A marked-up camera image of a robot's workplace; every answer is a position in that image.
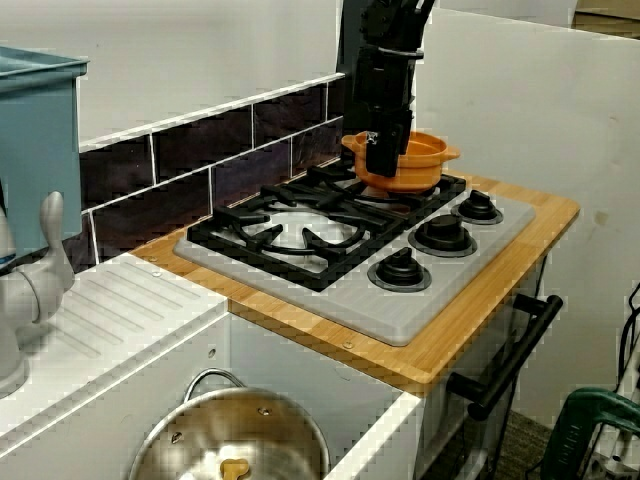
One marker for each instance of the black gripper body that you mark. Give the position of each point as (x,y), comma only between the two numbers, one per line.
(385,80)

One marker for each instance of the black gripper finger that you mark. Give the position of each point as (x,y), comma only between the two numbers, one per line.
(406,125)
(384,155)

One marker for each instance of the orange plastic toy pot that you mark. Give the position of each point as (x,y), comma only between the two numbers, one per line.
(425,170)

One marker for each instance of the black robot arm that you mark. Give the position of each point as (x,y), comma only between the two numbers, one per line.
(395,25)

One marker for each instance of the black slanted side panel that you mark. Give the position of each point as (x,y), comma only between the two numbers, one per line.
(347,75)

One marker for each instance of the black burner grate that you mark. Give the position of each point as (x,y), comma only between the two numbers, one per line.
(452,184)
(205,235)

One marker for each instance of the black stove knob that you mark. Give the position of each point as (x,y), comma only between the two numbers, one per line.
(477,207)
(400,272)
(442,235)

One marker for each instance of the grey toy stove plate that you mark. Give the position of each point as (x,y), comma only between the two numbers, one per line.
(380,310)

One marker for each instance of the dark tile backsplash panel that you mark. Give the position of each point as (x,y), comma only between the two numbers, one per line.
(180,150)

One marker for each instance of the white toy sink unit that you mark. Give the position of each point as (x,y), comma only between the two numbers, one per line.
(125,310)

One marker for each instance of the stainless steel pot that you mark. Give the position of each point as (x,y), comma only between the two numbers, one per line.
(210,425)

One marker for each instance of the green clamp tool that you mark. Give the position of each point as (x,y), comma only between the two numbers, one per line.
(575,430)

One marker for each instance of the teal blue box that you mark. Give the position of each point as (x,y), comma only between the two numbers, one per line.
(40,150)

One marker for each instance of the yellow plastic toy piece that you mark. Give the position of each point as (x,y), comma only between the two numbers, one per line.
(234,468)

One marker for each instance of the grey toy faucet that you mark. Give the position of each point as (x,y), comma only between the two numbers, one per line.
(30,300)

